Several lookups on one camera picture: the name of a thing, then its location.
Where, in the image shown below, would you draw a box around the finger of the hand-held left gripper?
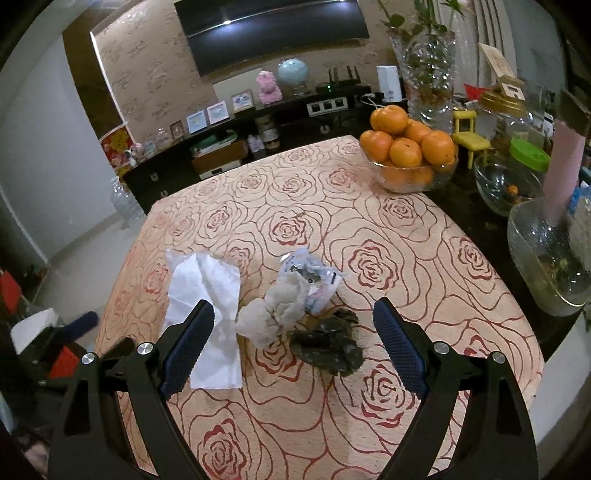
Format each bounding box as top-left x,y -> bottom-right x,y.
18,312 -> 99,361
99,337 -> 136,370

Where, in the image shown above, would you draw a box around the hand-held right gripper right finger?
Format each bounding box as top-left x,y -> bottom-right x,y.
372,298 -> 540,480

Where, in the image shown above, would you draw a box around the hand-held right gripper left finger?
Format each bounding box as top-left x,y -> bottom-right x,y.
48,299 -> 216,480

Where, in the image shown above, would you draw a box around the white tissue paper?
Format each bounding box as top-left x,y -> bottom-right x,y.
164,249 -> 243,389

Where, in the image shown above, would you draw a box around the dark green wrapper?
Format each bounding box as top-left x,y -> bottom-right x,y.
288,309 -> 365,374

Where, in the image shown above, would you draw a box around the grey tissue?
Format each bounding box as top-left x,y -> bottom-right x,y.
235,272 -> 309,348

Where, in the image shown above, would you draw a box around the cat print tissue packet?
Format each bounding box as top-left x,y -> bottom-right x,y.
279,247 -> 345,317

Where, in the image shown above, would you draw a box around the clear water jug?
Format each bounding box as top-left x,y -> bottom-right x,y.
108,175 -> 146,229

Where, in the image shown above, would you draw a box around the black television cabinet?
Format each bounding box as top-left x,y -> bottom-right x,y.
122,85 -> 407,215

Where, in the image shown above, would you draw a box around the table with rose tablecloth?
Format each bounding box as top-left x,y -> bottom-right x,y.
95,134 -> 546,480

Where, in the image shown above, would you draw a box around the glass fruit bowl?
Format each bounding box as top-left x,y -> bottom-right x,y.
367,150 -> 458,193

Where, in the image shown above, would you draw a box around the large clear glass jar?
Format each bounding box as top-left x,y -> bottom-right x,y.
507,194 -> 591,317

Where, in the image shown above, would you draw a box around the empty glass bowl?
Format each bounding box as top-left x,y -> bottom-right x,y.
473,152 -> 543,217

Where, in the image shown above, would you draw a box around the brown box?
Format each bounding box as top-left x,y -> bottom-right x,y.
191,141 -> 247,181

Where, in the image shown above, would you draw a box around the bowl of oranges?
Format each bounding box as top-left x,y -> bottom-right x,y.
359,105 -> 457,188

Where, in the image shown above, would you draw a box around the green books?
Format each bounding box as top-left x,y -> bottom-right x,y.
189,131 -> 238,155

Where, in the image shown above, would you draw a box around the yellow miniature chair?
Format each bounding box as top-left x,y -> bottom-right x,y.
451,110 -> 491,168

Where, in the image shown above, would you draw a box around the jars in cabinet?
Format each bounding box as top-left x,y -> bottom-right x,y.
256,115 -> 280,151

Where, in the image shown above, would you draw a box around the green lid container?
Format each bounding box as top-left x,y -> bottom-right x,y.
510,137 -> 551,172

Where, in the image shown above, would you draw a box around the pink box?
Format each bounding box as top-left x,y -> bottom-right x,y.
545,117 -> 587,217

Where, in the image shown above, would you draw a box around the white power strip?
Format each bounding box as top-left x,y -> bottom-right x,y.
307,97 -> 348,115

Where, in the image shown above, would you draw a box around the white cylindrical appliance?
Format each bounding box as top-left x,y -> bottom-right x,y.
376,65 -> 402,102

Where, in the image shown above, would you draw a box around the white board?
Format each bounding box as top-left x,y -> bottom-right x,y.
213,69 -> 273,107

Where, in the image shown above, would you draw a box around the glass jar with gold lid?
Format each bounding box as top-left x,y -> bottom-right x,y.
478,88 -> 529,139

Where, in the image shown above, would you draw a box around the black router with antennas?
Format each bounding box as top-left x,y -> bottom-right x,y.
316,66 -> 372,93

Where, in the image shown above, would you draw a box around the pink plush toy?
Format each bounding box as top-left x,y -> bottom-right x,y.
256,71 -> 283,104

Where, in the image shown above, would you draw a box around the cut glass vase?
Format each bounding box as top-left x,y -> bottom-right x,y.
388,30 -> 458,132

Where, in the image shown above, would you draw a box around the light blue globe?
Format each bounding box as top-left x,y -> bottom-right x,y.
277,59 -> 309,95

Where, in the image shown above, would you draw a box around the beige card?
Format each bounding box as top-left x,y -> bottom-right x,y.
478,42 -> 515,79

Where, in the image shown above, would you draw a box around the green plant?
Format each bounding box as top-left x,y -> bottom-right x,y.
379,0 -> 467,47

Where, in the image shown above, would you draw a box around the red floral wall poster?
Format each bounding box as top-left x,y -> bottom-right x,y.
99,122 -> 132,178

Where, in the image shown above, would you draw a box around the black wall television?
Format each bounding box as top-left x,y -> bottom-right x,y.
174,0 -> 370,77

